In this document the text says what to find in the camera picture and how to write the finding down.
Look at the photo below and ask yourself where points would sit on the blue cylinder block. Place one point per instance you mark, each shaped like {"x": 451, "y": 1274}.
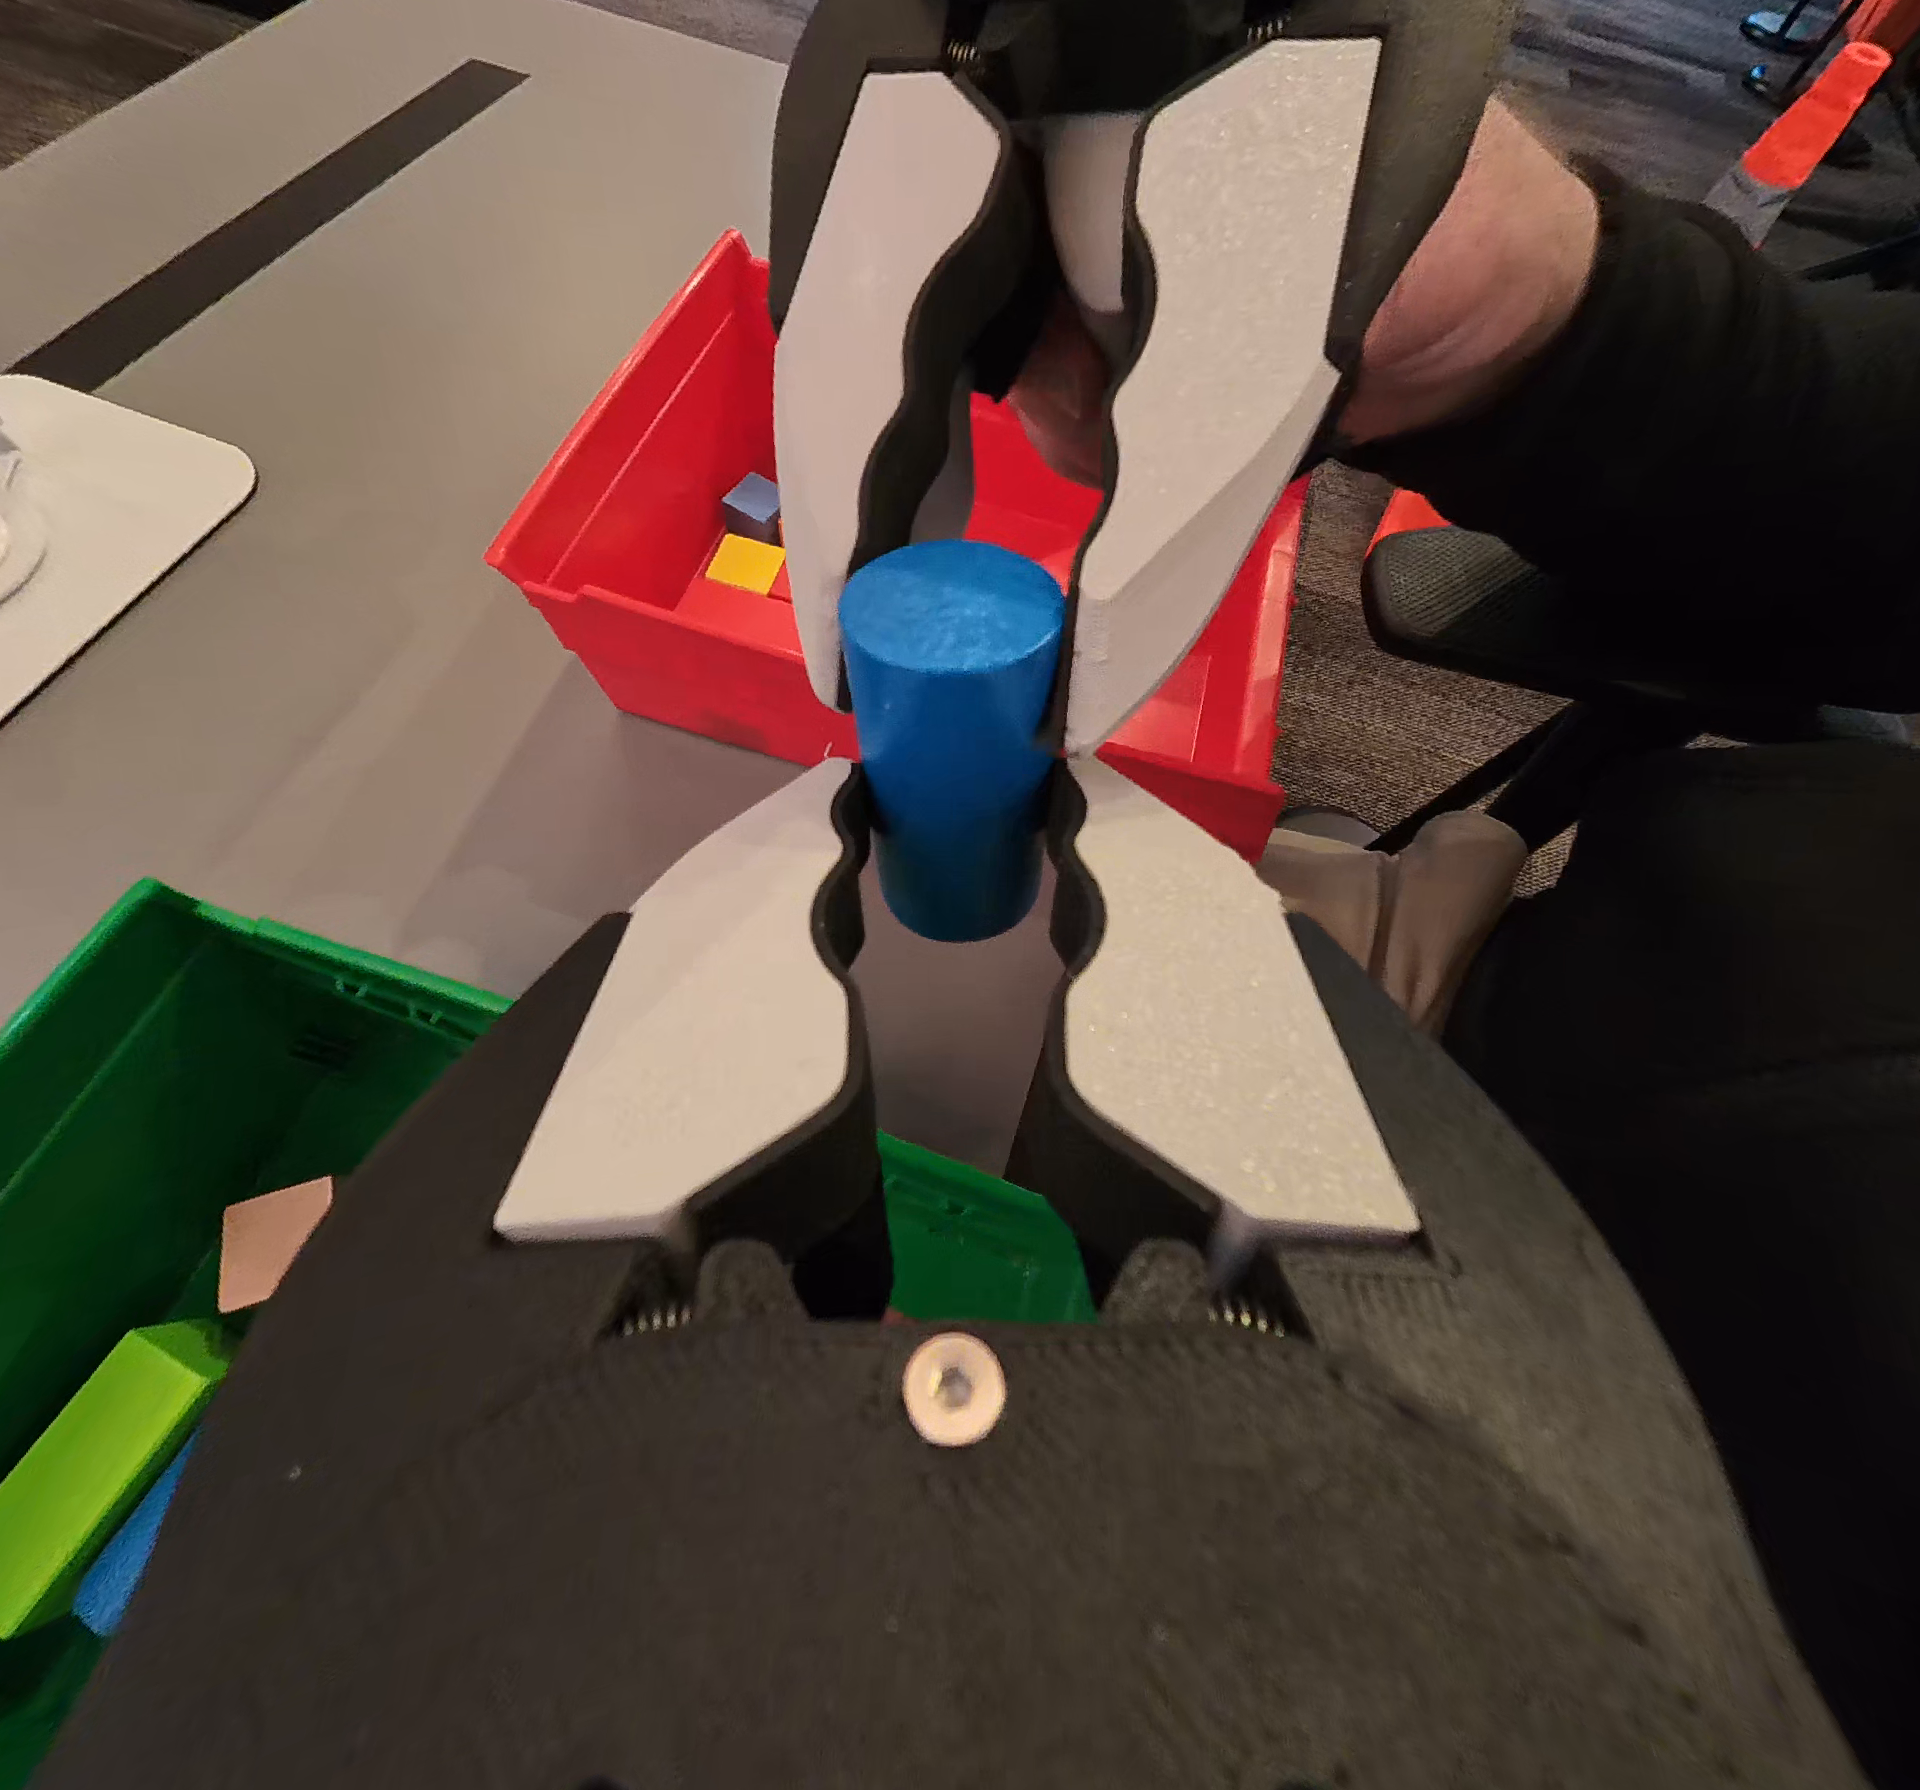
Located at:
{"x": 944, "y": 711}

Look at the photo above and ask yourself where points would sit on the person's tan trousers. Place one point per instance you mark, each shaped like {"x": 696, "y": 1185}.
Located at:
{"x": 1395, "y": 904}

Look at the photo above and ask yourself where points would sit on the person's right forearm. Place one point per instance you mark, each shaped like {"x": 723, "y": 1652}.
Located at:
{"x": 1724, "y": 471}

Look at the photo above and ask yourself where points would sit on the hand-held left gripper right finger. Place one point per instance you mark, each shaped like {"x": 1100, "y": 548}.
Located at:
{"x": 1230, "y": 1040}

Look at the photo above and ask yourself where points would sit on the green plastic bin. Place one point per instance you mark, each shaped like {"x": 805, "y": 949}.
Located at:
{"x": 150, "y": 1071}

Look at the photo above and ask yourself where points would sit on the person's right hand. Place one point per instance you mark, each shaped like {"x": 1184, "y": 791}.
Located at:
{"x": 1484, "y": 274}

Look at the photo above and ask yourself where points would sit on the green long block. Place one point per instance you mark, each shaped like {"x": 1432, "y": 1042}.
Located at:
{"x": 105, "y": 1461}

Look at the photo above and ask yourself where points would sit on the orange grey reflective cloth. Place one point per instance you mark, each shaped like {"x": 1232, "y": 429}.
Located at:
{"x": 1823, "y": 118}

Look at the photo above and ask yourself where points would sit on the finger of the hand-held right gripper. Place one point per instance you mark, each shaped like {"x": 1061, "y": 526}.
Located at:
{"x": 1244, "y": 320}
{"x": 878, "y": 350}

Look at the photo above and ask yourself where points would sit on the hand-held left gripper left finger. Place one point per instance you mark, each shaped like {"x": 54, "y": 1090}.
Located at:
{"x": 704, "y": 1040}

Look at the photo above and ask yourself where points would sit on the red plastic bin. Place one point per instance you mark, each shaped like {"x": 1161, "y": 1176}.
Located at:
{"x": 645, "y": 575}

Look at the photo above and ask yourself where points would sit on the yellow cube block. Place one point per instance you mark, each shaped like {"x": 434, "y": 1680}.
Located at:
{"x": 746, "y": 565}

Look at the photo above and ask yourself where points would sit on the blue cube block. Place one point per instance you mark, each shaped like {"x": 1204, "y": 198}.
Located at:
{"x": 750, "y": 509}

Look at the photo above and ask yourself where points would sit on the white table mat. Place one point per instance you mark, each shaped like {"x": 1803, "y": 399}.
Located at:
{"x": 121, "y": 515}

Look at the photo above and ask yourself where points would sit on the pink diamond block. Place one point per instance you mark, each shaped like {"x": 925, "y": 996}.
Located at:
{"x": 272, "y": 1242}

